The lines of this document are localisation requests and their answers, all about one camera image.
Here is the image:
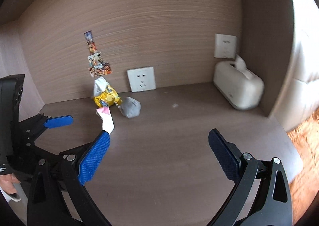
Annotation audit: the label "pink white small packet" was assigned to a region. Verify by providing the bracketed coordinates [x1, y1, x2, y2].
[96, 107, 115, 134]

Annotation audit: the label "yellow snack wrapper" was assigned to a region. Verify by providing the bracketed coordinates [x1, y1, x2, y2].
[93, 85, 122, 108]

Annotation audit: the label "colourful wall stickers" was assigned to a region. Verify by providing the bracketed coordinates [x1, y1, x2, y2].
[84, 31, 112, 78]

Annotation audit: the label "white wall socket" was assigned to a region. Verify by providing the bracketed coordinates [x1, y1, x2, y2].
[214, 34, 237, 59]
[127, 67, 156, 93]

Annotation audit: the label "white wall socket right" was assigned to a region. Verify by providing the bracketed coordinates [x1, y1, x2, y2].
[214, 34, 237, 59]

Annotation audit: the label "grey sock ball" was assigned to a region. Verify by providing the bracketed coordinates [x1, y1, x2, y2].
[119, 97, 141, 119]

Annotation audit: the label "orange bed cover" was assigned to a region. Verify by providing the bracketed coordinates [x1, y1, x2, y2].
[288, 110, 318, 224]

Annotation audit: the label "beige padded headboard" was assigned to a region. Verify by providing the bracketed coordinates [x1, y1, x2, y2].
[273, 0, 318, 132]

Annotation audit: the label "white wall socket centre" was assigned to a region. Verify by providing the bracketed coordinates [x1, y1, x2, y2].
[127, 67, 156, 93]

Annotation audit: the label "person's left hand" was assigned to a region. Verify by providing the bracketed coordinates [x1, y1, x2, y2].
[0, 174, 20, 195]

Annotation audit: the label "white tissue box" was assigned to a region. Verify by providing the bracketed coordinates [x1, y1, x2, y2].
[213, 56, 264, 110]

